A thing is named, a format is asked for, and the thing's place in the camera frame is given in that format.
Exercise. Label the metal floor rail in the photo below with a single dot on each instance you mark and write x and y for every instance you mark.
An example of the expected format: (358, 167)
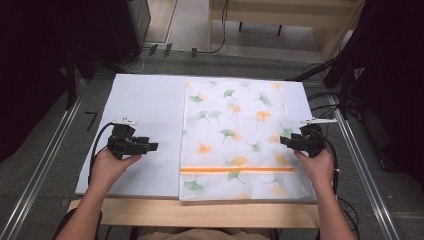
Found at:
(40, 166)
(363, 173)

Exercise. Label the light wooden furniture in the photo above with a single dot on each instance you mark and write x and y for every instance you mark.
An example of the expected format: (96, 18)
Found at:
(300, 13)

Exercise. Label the person's beige trousers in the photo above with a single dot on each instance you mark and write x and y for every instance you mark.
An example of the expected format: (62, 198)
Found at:
(200, 235)

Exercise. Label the black metal stand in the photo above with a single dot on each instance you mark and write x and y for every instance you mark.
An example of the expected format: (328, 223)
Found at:
(70, 80)
(343, 90)

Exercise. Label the person's left hand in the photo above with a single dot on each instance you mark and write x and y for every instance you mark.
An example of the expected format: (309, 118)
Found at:
(108, 170)

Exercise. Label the person's right hand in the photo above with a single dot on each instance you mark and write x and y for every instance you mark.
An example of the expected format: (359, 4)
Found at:
(316, 170)

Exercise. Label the dark curtain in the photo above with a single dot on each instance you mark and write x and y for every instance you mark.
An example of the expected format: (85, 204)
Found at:
(396, 83)
(30, 66)

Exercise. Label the dark cabinet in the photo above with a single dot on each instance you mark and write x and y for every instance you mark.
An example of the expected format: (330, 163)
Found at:
(126, 30)

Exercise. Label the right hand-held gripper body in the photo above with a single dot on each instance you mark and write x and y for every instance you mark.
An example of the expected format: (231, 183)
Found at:
(311, 140)

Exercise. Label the white board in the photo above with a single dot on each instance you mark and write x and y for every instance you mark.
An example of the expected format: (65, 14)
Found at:
(146, 100)

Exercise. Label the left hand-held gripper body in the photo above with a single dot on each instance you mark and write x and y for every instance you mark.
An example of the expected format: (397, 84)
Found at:
(123, 145)

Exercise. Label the leaf-print zipper bag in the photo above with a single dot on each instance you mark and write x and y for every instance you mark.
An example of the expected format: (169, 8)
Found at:
(240, 140)

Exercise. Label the light wooden table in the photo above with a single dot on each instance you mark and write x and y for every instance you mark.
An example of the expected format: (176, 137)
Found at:
(206, 213)

